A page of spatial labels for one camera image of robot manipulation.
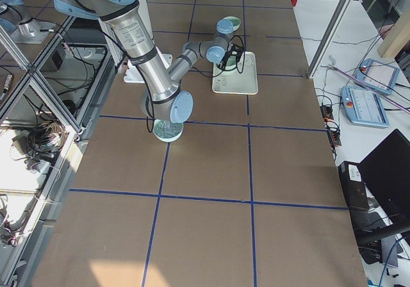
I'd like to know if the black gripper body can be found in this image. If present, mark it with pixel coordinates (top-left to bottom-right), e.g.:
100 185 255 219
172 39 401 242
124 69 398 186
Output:
221 44 244 66

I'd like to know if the bundle of cables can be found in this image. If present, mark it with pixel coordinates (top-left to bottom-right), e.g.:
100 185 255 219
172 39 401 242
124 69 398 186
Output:
9 117 70 172

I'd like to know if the orange black connector strip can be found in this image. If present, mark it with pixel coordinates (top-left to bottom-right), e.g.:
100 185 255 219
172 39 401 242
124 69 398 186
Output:
320 104 341 147

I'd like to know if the black power adapter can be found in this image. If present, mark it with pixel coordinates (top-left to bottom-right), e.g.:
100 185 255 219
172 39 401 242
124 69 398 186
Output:
40 46 66 72

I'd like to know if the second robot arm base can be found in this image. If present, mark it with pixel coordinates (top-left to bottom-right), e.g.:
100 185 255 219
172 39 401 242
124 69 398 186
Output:
1 0 56 44

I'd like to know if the black laptop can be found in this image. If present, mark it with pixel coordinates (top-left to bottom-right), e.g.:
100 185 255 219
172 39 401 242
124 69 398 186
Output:
359 129 410 223

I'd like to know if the aluminium frame rail left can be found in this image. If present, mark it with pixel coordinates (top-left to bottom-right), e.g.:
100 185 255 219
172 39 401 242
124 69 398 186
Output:
1 28 82 134

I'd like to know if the aluminium frame post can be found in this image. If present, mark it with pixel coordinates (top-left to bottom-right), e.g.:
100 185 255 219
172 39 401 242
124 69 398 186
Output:
307 0 353 79

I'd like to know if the white bear tray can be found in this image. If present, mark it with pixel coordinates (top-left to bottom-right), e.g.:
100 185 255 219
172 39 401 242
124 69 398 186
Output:
212 51 258 95

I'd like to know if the teach pendant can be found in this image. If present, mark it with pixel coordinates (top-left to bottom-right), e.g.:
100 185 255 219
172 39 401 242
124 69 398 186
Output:
341 86 390 128
354 58 399 95

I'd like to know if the blue cable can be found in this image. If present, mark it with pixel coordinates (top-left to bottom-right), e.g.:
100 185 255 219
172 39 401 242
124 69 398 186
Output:
377 235 404 287

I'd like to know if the lower teach pendant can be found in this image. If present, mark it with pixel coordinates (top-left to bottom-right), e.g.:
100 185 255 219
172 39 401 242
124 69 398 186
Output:
341 86 390 128

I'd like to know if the black box device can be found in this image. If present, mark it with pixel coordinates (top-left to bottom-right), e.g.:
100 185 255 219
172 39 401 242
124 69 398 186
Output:
338 161 369 211

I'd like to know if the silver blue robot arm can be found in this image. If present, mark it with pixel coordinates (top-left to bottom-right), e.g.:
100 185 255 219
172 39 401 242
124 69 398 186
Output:
53 0 234 123

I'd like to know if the upper teach pendant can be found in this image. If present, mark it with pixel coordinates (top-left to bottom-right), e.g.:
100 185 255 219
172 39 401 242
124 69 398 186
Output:
354 58 399 95

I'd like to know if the green bowl with clear plastic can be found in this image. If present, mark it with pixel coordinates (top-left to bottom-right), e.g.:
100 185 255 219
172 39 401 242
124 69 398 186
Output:
153 119 184 143

